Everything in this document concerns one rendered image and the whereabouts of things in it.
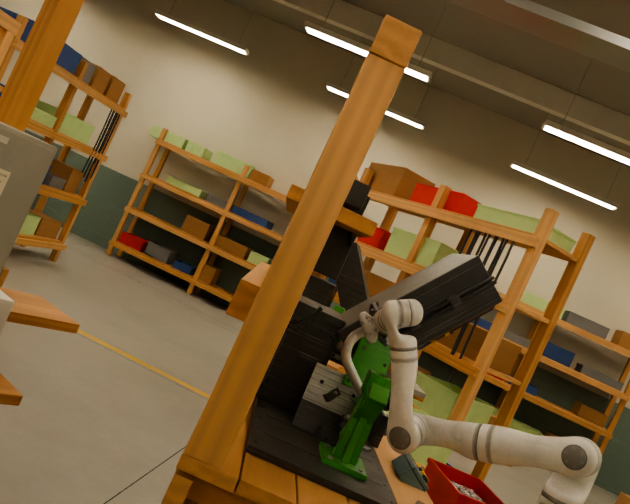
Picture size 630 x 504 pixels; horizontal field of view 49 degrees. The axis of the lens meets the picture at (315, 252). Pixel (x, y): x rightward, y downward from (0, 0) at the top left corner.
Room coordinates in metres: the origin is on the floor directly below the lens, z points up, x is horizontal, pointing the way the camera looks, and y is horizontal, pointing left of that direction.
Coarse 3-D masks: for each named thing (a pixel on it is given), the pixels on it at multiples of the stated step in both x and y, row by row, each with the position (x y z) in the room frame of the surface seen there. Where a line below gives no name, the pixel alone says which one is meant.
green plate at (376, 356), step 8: (360, 344) 2.18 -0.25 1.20; (368, 344) 2.18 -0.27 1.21; (376, 344) 2.19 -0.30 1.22; (360, 352) 2.17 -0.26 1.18; (368, 352) 2.18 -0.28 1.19; (376, 352) 2.18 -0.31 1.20; (384, 352) 2.18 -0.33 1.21; (352, 360) 2.16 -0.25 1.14; (360, 360) 2.17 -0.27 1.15; (368, 360) 2.17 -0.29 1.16; (376, 360) 2.18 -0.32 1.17; (384, 360) 2.18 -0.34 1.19; (360, 368) 2.16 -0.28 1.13; (368, 368) 2.17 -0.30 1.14; (376, 368) 2.17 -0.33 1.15; (384, 368) 2.17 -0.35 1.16; (360, 376) 2.16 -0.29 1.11; (344, 384) 2.15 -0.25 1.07
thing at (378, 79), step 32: (384, 64) 1.52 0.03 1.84; (352, 96) 1.52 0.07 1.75; (384, 96) 1.53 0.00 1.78; (352, 128) 1.52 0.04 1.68; (320, 160) 1.52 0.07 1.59; (352, 160) 1.53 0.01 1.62; (320, 192) 1.52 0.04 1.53; (320, 224) 1.53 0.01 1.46; (288, 256) 1.52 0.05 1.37; (288, 288) 1.53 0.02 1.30; (256, 320) 1.52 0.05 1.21; (288, 320) 1.53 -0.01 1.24; (256, 352) 1.52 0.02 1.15; (224, 384) 1.52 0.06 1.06; (256, 384) 1.53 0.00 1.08; (224, 416) 1.52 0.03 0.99; (192, 448) 1.52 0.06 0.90; (224, 448) 1.53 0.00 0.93
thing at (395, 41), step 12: (384, 24) 1.52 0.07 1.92; (396, 24) 1.52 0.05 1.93; (384, 36) 1.52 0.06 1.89; (396, 36) 1.52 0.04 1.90; (408, 36) 1.52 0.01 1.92; (420, 36) 1.52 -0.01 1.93; (372, 48) 1.52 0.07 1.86; (384, 48) 1.52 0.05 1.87; (396, 48) 1.52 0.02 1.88; (408, 48) 1.52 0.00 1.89; (396, 60) 1.52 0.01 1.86; (408, 60) 1.52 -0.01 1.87
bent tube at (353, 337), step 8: (360, 328) 2.09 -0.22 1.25; (352, 336) 2.08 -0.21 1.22; (360, 336) 2.08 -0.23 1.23; (344, 344) 2.07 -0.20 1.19; (352, 344) 2.07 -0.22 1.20; (344, 352) 2.06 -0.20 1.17; (344, 360) 2.06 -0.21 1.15; (344, 368) 2.06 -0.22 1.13; (352, 368) 2.05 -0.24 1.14; (352, 376) 2.05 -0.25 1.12; (352, 384) 2.05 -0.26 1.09; (360, 384) 2.05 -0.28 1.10; (360, 392) 2.04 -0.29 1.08
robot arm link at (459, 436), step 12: (420, 420) 1.81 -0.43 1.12; (432, 420) 1.81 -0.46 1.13; (444, 420) 1.79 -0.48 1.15; (432, 432) 1.81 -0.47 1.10; (444, 432) 1.77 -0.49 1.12; (456, 432) 1.74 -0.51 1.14; (468, 432) 1.71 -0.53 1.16; (420, 444) 1.79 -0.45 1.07; (432, 444) 1.81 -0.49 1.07; (444, 444) 1.78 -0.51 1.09; (456, 444) 1.73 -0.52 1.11; (468, 444) 1.69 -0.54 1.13; (468, 456) 1.71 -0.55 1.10
